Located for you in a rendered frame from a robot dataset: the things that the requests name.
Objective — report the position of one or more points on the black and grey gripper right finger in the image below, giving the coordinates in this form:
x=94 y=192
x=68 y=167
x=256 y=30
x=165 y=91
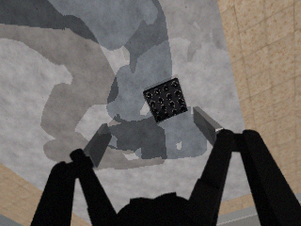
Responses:
x=275 y=202

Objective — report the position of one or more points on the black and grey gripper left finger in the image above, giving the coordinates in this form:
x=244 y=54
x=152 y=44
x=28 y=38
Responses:
x=56 y=201

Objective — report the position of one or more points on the black knob box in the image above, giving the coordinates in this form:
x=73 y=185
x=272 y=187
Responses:
x=163 y=97

